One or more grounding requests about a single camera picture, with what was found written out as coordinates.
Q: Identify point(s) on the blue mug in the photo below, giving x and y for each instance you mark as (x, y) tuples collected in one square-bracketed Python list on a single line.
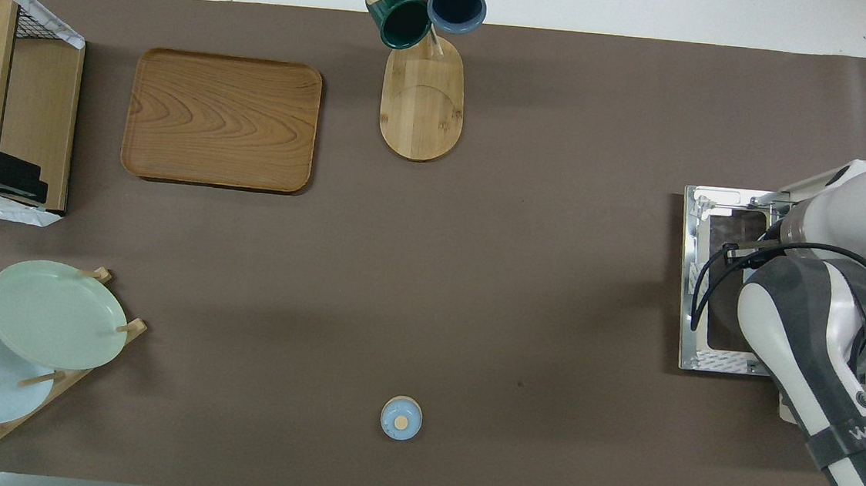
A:
[(458, 5)]

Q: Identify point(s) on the wooden plate rack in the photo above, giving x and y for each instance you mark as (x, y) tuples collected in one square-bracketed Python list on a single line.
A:
[(62, 384)]

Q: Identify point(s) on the pale green plate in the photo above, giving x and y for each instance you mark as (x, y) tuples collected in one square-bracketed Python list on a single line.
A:
[(56, 314)]

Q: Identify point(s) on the dark green mug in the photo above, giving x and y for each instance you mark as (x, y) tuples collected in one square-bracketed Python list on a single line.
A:
[(400, 20)]

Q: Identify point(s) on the wooden mug tree stand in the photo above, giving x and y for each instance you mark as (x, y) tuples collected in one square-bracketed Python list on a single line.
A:
[(422, 111)]

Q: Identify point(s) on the brown table mat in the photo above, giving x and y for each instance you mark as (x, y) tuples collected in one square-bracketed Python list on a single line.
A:
[(477, 277)]

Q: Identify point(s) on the wooden serving tray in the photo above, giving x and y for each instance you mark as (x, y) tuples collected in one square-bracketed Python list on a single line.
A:
[(218, 122)]

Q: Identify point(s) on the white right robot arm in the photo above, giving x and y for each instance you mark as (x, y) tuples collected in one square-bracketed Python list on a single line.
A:
[(804, 342)]

